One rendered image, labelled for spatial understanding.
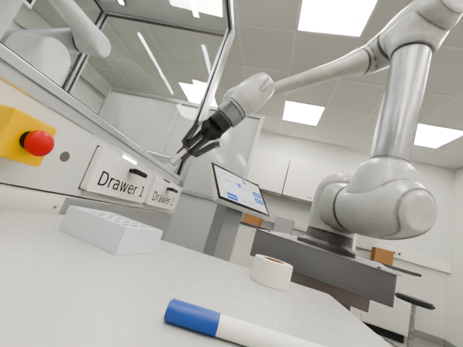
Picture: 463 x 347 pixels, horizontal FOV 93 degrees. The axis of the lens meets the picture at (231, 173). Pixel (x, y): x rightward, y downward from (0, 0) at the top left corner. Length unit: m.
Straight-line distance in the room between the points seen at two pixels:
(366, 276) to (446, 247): 4.46
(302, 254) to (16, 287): 0.63
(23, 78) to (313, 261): 0.75
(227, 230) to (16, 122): 1.32
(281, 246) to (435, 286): 4.42
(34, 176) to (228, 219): 1.21
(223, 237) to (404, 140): 1.17
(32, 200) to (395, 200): 0.76
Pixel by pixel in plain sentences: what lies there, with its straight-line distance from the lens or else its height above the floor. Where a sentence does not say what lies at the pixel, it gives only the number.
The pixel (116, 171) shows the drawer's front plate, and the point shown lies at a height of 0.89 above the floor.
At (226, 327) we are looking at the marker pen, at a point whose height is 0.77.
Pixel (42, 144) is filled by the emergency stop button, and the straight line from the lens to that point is 0.44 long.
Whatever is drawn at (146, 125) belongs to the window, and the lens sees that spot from 0.82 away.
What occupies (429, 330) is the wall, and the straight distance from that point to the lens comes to 5.08.
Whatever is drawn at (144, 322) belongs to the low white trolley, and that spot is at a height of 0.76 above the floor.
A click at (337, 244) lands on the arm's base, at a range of 0.83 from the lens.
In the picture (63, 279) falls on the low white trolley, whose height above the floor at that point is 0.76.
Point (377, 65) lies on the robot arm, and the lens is 1.07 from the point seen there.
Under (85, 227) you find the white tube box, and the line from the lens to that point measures 0.39.
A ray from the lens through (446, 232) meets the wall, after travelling 5.17.
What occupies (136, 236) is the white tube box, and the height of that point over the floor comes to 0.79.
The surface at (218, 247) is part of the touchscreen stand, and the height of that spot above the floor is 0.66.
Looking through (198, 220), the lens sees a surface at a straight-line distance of 2.34.
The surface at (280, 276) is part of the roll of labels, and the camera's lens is 0.42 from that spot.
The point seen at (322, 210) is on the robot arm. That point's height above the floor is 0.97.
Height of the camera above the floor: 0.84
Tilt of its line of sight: 12 degrees up
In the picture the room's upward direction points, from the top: 17 degrees clockwise
